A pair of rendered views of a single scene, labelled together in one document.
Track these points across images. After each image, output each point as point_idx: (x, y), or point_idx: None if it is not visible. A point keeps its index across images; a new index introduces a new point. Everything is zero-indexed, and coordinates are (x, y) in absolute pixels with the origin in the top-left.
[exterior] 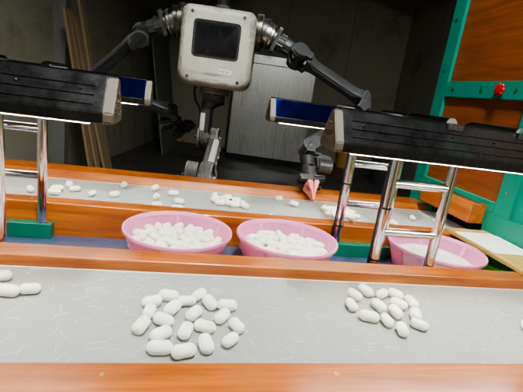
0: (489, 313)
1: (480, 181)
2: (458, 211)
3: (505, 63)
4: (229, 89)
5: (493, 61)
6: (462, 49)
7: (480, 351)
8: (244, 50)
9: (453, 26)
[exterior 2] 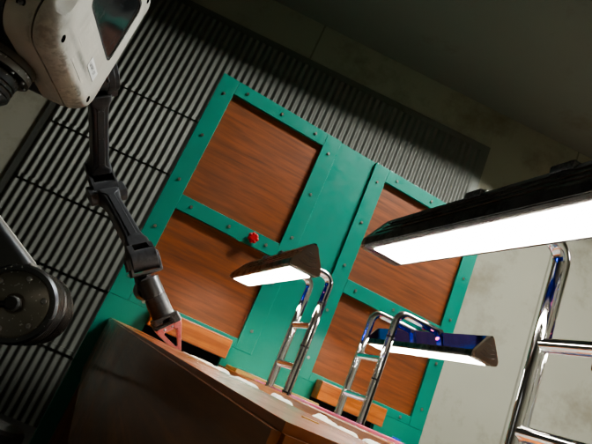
0: None
1: (218, 314)
2: (214, 346)
3: (252, 214)
4: (66, 98)
5: (240, 204)
6: (203, 169)
7: None
8: (121, 49)
9: (196, 137)
